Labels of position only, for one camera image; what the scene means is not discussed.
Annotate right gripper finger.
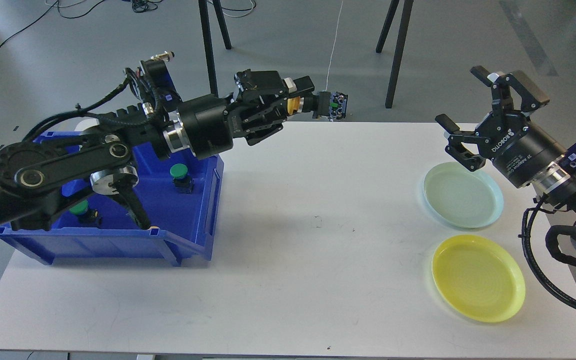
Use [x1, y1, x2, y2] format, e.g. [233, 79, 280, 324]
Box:
[435, 114, 487, 172]
[470, 65, 550, 115]

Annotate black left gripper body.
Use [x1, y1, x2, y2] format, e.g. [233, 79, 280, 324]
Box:
[175, 95, 289, 160]

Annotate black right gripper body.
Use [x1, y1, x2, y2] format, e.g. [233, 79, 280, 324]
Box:
[475, 111, 566, 188]

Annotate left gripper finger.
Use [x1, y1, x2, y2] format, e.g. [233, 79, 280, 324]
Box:
[234, 69, 314, 101]
[243, 117, 286, 146]

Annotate yellow push button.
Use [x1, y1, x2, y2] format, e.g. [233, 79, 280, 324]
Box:
[286, 91, 349, 122]

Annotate green push button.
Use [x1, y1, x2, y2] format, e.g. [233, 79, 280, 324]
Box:
[68, 200, 103, 227]
[169, 162, 194, 194]

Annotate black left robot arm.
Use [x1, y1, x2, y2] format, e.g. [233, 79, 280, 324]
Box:
[0, 51, 329, 231]

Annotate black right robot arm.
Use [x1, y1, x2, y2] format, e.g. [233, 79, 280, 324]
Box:
[435, 65, 576, 267]

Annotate light green plate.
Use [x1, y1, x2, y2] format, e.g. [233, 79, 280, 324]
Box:
[422, 162, 505, 229]

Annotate yellow plate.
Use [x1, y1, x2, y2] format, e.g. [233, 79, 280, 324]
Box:
[430, 234, 526, 323]

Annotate blue plastic bin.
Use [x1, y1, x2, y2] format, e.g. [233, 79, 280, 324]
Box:
[0, 143, 224, 267]

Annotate left black tripod legs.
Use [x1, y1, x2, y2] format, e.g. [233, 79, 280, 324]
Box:
[198, 0, 233, 98]

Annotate black tripod legs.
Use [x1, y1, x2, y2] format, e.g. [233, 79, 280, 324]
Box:
[198, 0, 233, 98]
[375, 0, 414, 109]

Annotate right black tripod legs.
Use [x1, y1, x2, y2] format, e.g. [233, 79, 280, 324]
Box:
[375, 0, 414, 109]

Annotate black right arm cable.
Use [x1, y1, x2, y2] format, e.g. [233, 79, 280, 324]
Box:
[519, 195, 576, 322]

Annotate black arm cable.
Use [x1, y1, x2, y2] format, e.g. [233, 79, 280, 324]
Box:
[519, 195, 576, 322]
[18, 75, 141, 143]

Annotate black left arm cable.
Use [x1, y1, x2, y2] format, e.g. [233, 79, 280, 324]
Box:
[18, 75, 141, 143]

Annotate black floor cables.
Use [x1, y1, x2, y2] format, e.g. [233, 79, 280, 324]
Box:
[0, 0, 258, 85]

